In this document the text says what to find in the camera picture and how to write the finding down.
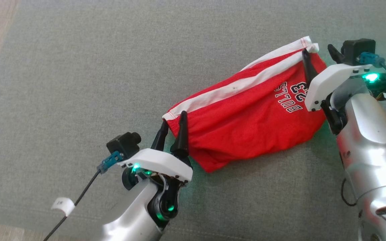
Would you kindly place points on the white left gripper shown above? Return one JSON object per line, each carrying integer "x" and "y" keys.
{"x": 163, "y": 162}

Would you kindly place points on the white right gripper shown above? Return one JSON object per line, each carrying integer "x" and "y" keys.
{"x": 323, "y": 85}

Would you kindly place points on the red shorts with white stripe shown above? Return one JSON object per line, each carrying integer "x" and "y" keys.
{"x": 239, "y": 127}

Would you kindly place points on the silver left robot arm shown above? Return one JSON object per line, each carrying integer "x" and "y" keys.
{"x": 129, "y": 217}

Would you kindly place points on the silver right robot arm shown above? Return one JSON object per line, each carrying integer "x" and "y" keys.
{"x": 367, "y": 140}

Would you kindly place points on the large grey sofa seat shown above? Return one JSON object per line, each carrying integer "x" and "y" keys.
{"x": 79, "y": 83}

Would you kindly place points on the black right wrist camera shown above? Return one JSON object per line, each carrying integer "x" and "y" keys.
{"x": 357, "y": 48}

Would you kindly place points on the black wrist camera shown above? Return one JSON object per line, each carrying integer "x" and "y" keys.
{"x": 122, "y": 144}
{"x": 357, "y": 48}

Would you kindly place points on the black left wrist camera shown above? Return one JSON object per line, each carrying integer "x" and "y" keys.
{"x": 122, "y": 144}

